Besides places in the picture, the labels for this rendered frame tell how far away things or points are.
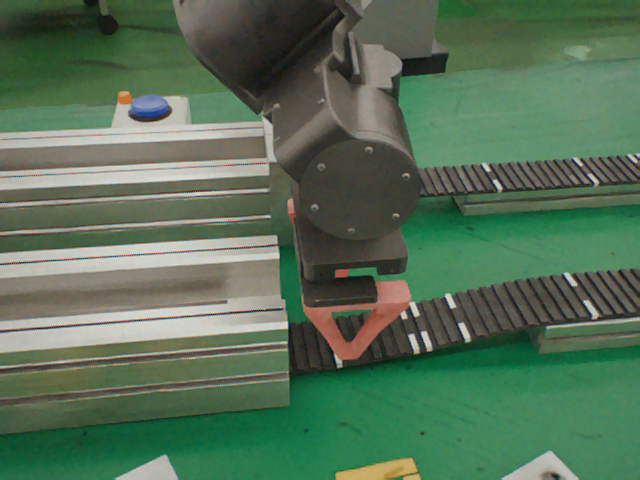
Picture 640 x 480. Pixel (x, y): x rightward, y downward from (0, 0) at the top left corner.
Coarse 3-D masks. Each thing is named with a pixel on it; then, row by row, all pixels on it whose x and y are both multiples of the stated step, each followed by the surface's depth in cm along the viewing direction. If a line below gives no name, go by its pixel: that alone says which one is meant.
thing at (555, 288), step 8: (544, 280) 52; (552, 280) 52; (560, 280) 52; (544, 288) 52; (552, 288) 51; (560, 288) 51; (552, 296) 51; (560, 296) 51; (568, 296) 50; (560, 304) 50; (568, 304) 50; (576, 304) 50; (560, 312) 49; (568, 312) 49; (576, 312) 49; (584, 312) 49; (568, 320) 49; (576, 320) 49
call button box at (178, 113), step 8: (168, 96) 73; (176, 96) 73; (128, 104) 72; (168, 104) 71; (176, 104) 72; (184, 104) 72; (120, 112) 70; (128, 112) 70; (168, 112) 70; (176, 112) 70; (184, 112) 70; (120, 120) 69; (128, 120) 69; (136, 120) 68; (144, 120) 68; (152, 120) 68; (160, 120) 69; (168, 120) 69; (176, 120) 69; (184, 120) 69
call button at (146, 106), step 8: (144, 96) 70; (152, 96) 70; (160, 96) 70; (136, 104) 69; (144, 104) 69; (152, 104) 69; (160, 104) 69; (136, 112) 68; (144, 112) 68; (152, 112) 68; (160, 112) 69
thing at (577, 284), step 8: (576, 272) 53; (568, 280) 52; (576, 280) 52; (584, 280) 52; (568, 288) 52; (576, 288) 51; (584, 288) 51; (592, 288) 51; (576, 296) 51; (584, 296) 50; (592, 296) 50; (584, 304) 50; (592, 304) 50; (600, 304) 50; (592, 312) 49; (600, 312) 49; (608, 312) 49
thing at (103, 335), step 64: (0, 256) 46; (64, 256) 46; (128, 256) 46; (192, 256) 46; (256, 256) 46; (0, 320) 45; (64, 320) 41; (128, 320) 41; (192, 320) 41; (256, 320) 41; (0, 384) 41; (64, 384) 42; (128, 384) 42; (192, 384) 44; (256, 384) 44
